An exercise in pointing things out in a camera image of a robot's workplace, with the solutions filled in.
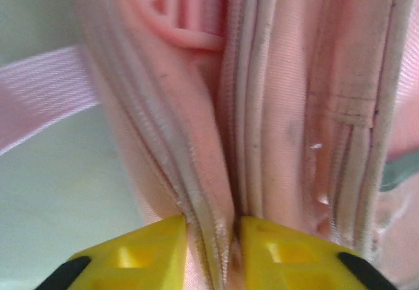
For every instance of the black yellow-tipped left gripper left finger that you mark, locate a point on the black yellow-tipped left gripper left finger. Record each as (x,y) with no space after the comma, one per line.
(131,257)

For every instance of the pink backpack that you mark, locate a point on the pink backpack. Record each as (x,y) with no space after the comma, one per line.
(288,106)

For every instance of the black yellow-tipped left gripper right finger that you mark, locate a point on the black yellow-tipped left gripper right finger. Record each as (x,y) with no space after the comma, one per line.
(294,260)

